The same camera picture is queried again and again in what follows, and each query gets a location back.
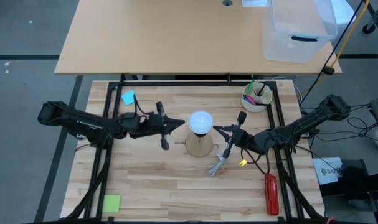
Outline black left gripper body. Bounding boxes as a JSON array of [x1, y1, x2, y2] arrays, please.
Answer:
[[144, 101, 170, 151]]

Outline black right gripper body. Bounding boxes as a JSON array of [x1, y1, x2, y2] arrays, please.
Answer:
[[222, 111, 250, 159]]

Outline clear lamp cord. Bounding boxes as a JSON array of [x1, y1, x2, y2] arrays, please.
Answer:
[[207, 151, 230, 178]]

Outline white pen cup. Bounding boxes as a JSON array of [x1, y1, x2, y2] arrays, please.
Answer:
[[240, 81, 273, 113]]

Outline blue sticky note pad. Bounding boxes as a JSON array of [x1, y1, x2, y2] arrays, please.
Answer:
[[120, 90, 136, 106]]

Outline red marker case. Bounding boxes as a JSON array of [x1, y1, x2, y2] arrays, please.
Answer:
[[264, 174, 280, 216]]

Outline light wooden desk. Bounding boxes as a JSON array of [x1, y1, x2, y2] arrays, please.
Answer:
[[54, 0, 343, 75]]

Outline green sticky note pad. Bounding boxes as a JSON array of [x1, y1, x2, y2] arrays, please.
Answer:
[[102, 194, 121, 214]]

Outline white printed paper sheet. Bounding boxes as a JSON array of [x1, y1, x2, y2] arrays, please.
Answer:
[[312, 157, 344, 185]]

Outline clear plastic storage bin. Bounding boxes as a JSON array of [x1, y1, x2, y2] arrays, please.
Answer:
[[262, 0, 339, 64]]

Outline black equipment cart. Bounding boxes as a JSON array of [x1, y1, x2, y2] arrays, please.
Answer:
[[318, 159, 378, 212]]

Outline black caster stand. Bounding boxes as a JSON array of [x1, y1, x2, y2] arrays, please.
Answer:
[[362, 0, 378, 35]]

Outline black cable with yellow tag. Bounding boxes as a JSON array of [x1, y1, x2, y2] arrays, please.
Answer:
[[239, 147, 270, 175]]

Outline black looped camera cable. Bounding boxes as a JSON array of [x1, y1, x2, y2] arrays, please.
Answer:
[[132, 93, 155, 116]]

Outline black aluminium table frame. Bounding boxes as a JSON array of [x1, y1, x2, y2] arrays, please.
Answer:
[[60, 73, 328, 224]]

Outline black floor cables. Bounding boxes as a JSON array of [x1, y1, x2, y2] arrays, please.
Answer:
[[313, 103, 378, 144]]

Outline black hanging cable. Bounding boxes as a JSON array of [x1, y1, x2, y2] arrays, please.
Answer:
[[299, 0, 366, 106]]

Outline yellow hanging cable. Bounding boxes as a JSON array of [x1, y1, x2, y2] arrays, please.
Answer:
[[300, 0, 371, 95]]

